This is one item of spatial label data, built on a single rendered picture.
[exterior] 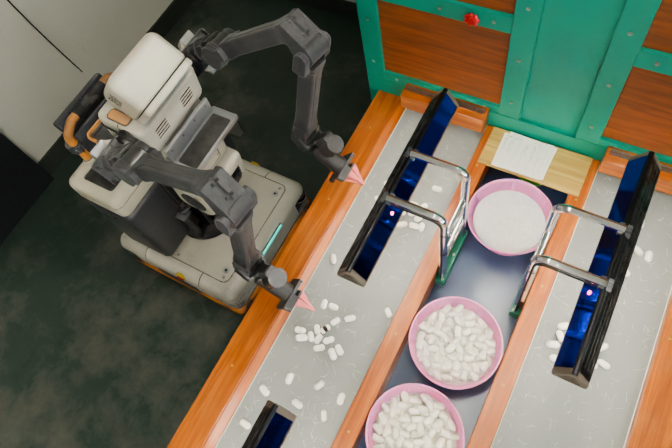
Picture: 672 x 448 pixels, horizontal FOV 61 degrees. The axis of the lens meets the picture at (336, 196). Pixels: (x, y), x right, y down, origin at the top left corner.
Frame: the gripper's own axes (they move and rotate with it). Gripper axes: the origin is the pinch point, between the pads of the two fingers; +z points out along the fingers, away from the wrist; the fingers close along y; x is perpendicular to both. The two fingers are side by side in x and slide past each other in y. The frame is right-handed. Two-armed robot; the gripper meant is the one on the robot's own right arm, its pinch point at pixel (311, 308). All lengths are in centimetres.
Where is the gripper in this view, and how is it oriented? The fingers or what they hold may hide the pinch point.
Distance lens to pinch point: 176.4
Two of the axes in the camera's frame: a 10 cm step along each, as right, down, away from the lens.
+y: 4.7, -8.1, 3.5
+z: 7.7, 5.7, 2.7
